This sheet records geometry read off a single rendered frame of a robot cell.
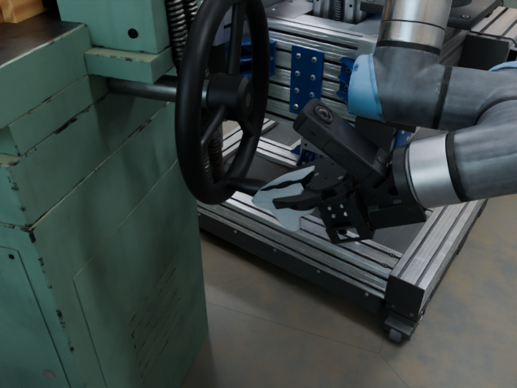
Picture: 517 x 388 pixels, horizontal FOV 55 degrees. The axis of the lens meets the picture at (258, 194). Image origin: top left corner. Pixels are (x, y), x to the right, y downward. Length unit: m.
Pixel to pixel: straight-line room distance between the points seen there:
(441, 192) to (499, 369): 0.97
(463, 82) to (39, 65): 0.47
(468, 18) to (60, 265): 0.81
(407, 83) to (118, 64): 0.35
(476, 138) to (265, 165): 1.17
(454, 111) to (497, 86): 0.05
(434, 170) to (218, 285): 1.07
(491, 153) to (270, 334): 0.98
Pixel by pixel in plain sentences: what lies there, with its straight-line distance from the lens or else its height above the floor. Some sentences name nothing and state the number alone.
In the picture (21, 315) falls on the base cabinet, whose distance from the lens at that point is 0.80.
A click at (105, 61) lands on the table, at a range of 0.67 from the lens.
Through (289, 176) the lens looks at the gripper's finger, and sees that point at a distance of 0.63.
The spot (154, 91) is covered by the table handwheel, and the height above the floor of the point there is 0.81.
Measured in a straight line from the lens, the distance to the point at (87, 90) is 0.70.
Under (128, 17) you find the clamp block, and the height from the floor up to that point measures 0.91.
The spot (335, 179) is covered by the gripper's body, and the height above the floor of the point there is 0.78.
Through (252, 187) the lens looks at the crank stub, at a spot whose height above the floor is 0.71.
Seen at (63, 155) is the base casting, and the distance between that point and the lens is 0.67.
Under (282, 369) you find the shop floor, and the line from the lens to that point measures 1.33.
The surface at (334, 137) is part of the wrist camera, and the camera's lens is 0.54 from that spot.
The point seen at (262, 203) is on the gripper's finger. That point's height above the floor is 0.72.
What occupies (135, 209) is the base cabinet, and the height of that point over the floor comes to 0.59.
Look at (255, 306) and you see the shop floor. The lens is 1.45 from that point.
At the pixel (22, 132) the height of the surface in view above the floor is 0.82.
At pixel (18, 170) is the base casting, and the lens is 0.62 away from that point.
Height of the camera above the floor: 1.09
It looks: 36 degrees down
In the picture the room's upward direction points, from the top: straight up
